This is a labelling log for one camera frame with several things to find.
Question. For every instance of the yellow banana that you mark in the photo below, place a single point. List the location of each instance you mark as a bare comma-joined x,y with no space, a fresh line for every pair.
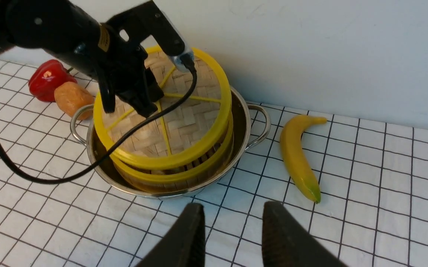
294,159

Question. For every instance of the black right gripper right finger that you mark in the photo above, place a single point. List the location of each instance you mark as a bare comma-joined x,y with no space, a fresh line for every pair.
286,243

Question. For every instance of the woven bamboo steamer lid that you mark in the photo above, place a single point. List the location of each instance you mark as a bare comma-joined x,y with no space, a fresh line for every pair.
212,93

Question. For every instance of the yellow rimmed bamboo steamer basket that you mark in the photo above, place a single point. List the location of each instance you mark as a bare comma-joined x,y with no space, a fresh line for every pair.
176,174

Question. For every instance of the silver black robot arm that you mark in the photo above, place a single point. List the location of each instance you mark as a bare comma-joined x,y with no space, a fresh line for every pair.
52,25

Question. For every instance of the brown potato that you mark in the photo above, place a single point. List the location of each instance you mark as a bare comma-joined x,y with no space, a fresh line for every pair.
70,97

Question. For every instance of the stainless steel pot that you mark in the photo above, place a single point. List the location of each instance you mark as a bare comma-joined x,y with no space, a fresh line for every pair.
241,130

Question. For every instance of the checkered white tablecloth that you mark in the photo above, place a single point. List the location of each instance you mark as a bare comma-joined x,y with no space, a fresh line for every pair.
374,209

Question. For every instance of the red bell pepper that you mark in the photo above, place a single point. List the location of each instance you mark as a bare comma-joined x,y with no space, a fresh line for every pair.
49,76

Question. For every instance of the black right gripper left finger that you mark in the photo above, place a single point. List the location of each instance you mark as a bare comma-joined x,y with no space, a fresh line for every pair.
183,245

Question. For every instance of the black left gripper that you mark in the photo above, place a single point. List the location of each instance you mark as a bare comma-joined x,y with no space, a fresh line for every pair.
119,69

